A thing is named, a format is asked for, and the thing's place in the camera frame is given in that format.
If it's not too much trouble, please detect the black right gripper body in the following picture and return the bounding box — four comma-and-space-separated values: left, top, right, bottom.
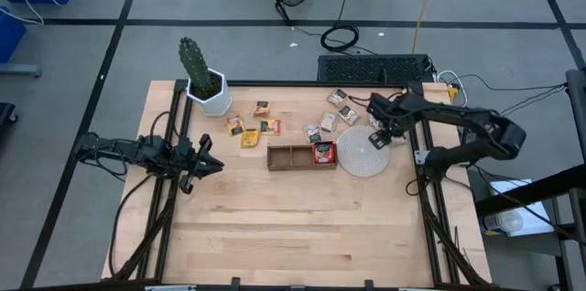
367, 92, 416, 135

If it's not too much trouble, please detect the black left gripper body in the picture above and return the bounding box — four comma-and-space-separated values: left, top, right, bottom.
176, 134, 213, 195

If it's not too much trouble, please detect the red strawberry tea bag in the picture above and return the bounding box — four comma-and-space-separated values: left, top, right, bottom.
312, 142, 338, 166

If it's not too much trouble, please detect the brown wooden compartment tray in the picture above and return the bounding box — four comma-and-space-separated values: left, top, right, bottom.
266, 141, 339, 173

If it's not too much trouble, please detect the orange peach tea bag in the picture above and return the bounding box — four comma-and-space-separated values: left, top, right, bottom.
224, 114, 247, 137
259, 118, 282, 136
252, 100, 272, 118

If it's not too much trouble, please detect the yellow lemon tea bag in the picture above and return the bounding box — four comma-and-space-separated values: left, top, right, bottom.
240, 129, 260, 149

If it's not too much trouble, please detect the round woven beige placemat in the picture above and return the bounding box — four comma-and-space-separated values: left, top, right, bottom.
336, 124, 392, 178

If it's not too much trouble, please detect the black perforated computer case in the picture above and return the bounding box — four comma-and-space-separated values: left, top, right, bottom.
317, 53, 436, 84

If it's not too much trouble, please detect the white hexagonal plant pot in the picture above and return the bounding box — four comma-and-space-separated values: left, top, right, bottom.
186, 68, 233, 117

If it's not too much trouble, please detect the green cactus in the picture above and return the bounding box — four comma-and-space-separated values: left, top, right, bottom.
178, 37, 215, 95

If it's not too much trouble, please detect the white plastic bottle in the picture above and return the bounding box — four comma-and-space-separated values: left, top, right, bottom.
479, 210, 524, 236

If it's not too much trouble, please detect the black metal stand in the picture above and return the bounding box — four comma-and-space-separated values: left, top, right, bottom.
474, 69, 586, 291

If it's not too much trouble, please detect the white cardboard box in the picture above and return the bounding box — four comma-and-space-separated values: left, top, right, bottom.
488, 178, 555, 237

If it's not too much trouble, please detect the black caster base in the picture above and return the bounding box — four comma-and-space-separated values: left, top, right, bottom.
0, 102, 19, 142

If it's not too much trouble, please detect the grey metal base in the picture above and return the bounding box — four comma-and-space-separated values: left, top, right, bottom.
0, 62, 42, 78

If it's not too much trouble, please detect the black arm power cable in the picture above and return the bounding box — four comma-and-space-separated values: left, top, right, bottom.
108, 174, 155, 278

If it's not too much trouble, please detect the black aluminium table frame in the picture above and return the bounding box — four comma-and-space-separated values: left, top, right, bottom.
109, 79, 494, 291

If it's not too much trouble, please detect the coiled black cable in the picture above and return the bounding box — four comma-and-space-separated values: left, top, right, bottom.
320, 24, 361, 53

